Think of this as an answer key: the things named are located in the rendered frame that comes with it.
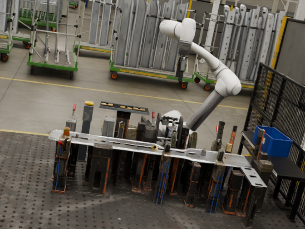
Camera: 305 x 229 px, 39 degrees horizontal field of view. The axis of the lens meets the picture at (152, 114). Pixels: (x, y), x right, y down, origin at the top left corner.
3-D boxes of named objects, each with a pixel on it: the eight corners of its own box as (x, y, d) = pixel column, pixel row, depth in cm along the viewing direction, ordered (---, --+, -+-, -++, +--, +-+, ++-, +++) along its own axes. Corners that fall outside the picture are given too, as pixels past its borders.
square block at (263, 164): (249, 211, 296) (262, 163, 287) (246, 206, 304) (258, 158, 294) (261, 213, 297) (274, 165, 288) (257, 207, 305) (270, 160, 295)
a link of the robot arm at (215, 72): (216, 54, 340) (226, 64, 332) (224, 65, 355) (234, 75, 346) (203, 65, 342) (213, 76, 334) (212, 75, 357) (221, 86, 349)
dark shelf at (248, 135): (277, 178, 282) (278, 174, 281) (240, 133, 368) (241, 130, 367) (309, 183, 284) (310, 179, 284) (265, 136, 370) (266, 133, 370)
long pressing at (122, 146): (46, 141, 277) (46, 138, 277) (51, 130, 299) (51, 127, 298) (253, 170, 293) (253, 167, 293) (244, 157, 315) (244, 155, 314)
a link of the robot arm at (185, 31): (196, 42, 303) (181, 38, 311) (200, 20, 299) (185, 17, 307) (187, 42, 295) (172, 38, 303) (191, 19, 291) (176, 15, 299)
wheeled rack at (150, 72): (108, 79, 956) (120, -3, 909) (106, 70, 1051) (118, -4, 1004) (191, 91, 989) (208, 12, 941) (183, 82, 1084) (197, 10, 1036)
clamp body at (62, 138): (49, 193, 273) (55, 139, 263) (52, 183, 287) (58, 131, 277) (66, 196, 274) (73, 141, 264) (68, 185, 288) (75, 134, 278)
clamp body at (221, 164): (204, 213, 284) (215, 164, 274) (201, 204, 295) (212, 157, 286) (217, 215, 285) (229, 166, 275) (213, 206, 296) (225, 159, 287)
